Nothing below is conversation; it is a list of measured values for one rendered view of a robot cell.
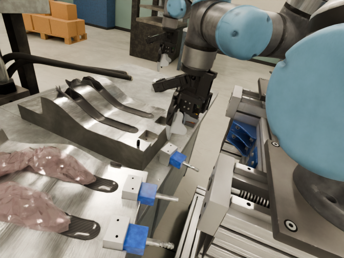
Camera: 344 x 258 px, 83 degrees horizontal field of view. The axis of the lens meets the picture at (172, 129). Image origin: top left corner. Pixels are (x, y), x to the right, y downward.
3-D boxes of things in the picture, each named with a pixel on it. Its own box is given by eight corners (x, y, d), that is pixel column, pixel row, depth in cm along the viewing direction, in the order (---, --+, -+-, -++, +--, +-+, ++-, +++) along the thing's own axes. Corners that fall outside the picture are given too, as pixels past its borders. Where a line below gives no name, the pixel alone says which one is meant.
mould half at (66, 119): (173, 132, 80) (179, 103, 72) (141, 173, 59) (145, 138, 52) (77, 95, 92) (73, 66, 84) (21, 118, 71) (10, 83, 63)
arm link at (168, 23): (161, 16, 89) (165, 15, 96) (159, 27, 92) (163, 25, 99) (177, 20, 89) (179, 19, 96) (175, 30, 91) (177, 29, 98)
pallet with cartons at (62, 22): (87, 39, 502) (85, 5, 461) (68, 44, 434) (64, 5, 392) (42, 29, 505) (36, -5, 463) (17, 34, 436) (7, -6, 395)
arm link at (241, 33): (301, 16, 30) (256, 7, 38) (242, 2, 26) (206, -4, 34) (277, 66, 34) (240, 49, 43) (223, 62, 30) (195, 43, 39)
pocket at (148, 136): (157, 143, 64) (158, 134, 62) (149, 152, 60) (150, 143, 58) (145, 138, 65) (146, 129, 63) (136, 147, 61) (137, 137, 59)
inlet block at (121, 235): (172, 240, 42) (177, 226, 39) (170, 266, 38) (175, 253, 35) (112, 228, 42) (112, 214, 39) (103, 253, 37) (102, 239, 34)
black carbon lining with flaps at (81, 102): (155, 119, 73) (159, 96, 67) (132, 142, 60) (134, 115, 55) (81, 91, 81) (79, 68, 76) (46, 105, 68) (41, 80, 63)
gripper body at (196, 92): (196, 122, 49) (209, 76, 42) (167, 109, 52) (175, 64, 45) (207, 111, 55) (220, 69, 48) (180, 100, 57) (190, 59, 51)
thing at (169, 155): (199, 172, 64) (203, 160, 61) (193, 181, 60) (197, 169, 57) (166, 154, 68) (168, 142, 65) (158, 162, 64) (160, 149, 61)
